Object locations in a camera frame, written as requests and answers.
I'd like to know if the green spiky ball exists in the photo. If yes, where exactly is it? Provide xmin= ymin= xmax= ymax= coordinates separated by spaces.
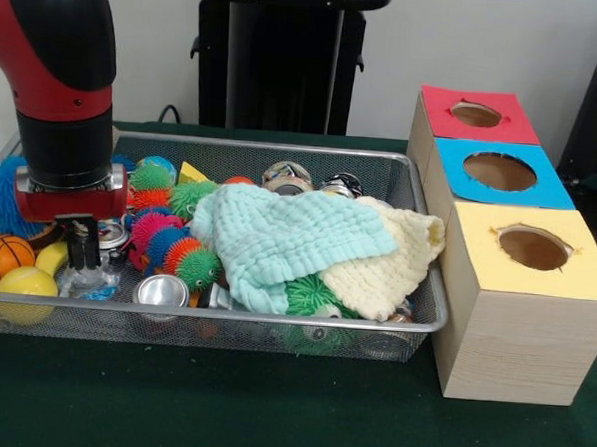
xmin=170 ymin=178 xmax=221 ymax=223

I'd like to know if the mint green waffle cloth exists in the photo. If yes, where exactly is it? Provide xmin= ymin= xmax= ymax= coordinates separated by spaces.
xmin=186 ymin=182 xmax=401 ymax=321

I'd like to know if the yellow smooth ball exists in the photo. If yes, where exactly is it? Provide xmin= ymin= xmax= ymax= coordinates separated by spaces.
xmin=0 ymin=264 xmax=61 ymax=327

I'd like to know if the dark green tablecloth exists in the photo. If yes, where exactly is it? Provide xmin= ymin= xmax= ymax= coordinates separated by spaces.
xmin=0 ymin=112 xmax=597 ymax=447

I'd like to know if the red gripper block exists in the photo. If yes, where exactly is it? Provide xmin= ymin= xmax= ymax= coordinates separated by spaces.
xmin=9 ymin=158 xmax=131 ymax=271

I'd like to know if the cream yellow waffle cloth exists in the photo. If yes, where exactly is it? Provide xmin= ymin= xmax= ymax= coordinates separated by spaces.
xmin=318 ymin=194 xmax=449 ymax=325

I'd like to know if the wooden box with three holes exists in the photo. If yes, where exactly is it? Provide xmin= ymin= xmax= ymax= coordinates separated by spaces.
xmin=393 ymin=83 xmax=597 ymax=408

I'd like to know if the shallow wire mesh bin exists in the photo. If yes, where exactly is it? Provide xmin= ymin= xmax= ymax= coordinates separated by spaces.
xmin=0 ymin=121 xmax=458 ymax=365

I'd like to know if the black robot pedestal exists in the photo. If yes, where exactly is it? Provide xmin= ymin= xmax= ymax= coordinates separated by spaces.
xmin=175 ymin=0 xmax=394 ymax=138

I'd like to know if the multicolour spiky caterpillar toy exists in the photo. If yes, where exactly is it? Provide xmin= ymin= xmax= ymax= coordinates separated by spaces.
xmin=123 ymin=164 xmax=228 ymax=295

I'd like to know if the orange toy basketball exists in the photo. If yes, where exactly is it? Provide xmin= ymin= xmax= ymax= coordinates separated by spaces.
xmin=0 ymin=234 xmax=37 ymax=289

